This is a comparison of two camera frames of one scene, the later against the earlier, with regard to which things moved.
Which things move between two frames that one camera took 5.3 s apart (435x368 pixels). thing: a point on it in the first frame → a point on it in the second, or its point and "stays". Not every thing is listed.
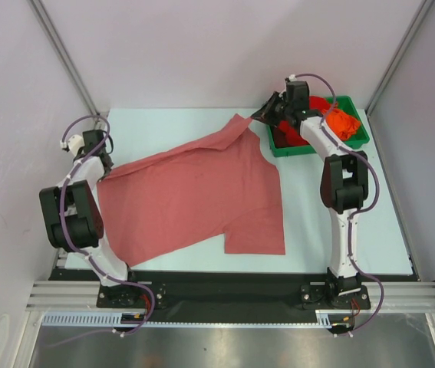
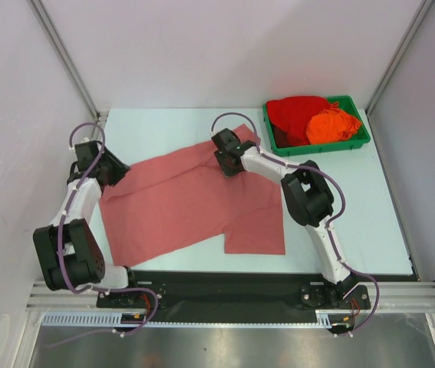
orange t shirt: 341,123 stays
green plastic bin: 346,102 stays
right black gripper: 275,108 → 224,162
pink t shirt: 226,184 stays
